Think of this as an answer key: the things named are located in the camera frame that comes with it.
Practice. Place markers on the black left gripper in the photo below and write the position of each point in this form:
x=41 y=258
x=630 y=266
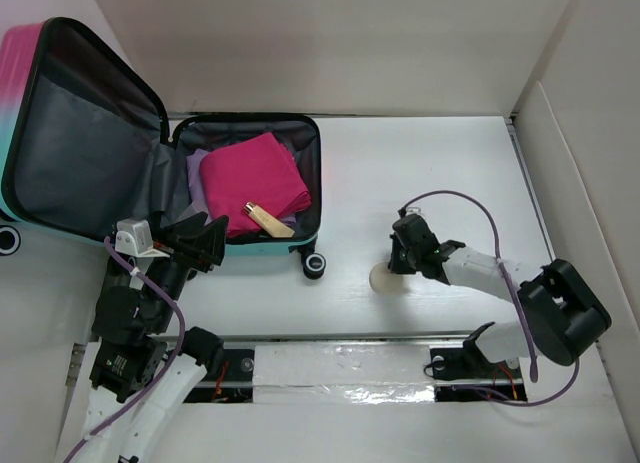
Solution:
x=185 y=253

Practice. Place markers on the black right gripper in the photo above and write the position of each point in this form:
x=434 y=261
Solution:
x=400 y=262

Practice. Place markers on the round beige powder puff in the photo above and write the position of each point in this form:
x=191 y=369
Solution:
x=385 y=283

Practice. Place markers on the purple shirt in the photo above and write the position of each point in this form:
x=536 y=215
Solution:
x=197 y=178

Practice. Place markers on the beige cosmetic tube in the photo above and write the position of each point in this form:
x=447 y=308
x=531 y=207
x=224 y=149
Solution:
x=271 y=225

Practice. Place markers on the pink cloth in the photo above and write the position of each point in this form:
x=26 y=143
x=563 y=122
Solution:
x=252 y=178

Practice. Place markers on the pink and teal suitcase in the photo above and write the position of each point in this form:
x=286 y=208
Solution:
x=85 y=143

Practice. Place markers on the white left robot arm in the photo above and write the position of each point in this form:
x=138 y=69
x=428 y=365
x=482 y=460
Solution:
x=148 y=360

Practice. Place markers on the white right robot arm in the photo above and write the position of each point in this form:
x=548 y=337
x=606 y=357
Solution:
x=558 y=315

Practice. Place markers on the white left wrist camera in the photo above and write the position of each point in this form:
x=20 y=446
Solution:
x=133 y=237

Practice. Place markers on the metal base rail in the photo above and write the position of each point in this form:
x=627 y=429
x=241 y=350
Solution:
x=362 y=373

